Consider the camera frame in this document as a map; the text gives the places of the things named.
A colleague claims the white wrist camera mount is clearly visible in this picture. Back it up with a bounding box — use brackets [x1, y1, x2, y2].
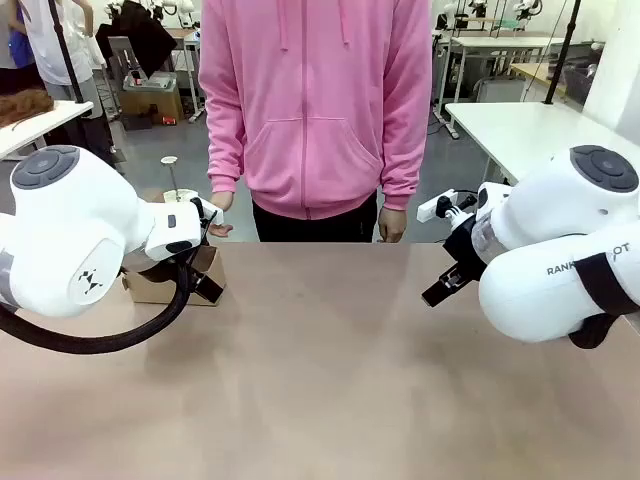
[189, 196, 225, 228]
[416, 188, 479, 224]

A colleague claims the black left arm cable sleeve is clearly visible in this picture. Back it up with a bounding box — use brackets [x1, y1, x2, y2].
[0, 238, 207, 357]

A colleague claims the brown furry item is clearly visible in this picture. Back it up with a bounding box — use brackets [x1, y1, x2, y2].
[0, 91, 56, 129]

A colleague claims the white disc stand with rod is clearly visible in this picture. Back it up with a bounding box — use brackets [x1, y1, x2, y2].
[159, 155, 200, 204]

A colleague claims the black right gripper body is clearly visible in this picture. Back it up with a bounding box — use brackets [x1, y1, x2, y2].
[442, 213, 485, 277]

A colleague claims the black hanging cloth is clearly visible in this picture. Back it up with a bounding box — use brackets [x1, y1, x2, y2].
[95, 0, 179, 81]

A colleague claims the person's right hand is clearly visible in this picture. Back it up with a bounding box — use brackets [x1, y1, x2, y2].
[206, 191, 236, 239]

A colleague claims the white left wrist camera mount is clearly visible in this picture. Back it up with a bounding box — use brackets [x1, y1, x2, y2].
[189, 196, 225, 228]

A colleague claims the black stand pole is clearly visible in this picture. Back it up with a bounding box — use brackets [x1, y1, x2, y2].
[543, 0, 584, 106]
[47, 0, 87, 105]

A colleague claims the large white table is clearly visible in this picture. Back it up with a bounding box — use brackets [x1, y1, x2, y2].
[443, 101, 640, 187]

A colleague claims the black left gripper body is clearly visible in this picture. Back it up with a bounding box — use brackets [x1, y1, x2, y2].
[130, 257, 183, 282]

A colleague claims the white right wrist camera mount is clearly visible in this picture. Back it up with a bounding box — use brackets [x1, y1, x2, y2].
[416, 188, 479, 224]

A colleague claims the person's left hand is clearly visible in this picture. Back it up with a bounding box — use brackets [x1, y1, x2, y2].
[376, 206, 408, 245]

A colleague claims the person in white shirt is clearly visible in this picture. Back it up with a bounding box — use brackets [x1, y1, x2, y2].
[19, 0, 117, 161]

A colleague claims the person in pink hoodie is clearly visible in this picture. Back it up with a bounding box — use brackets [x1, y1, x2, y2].
[198, 0, 434, 244]

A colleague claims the brown cardboard cup carrier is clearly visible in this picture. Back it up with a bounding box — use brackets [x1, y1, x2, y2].
[121, 189, 227, 308]

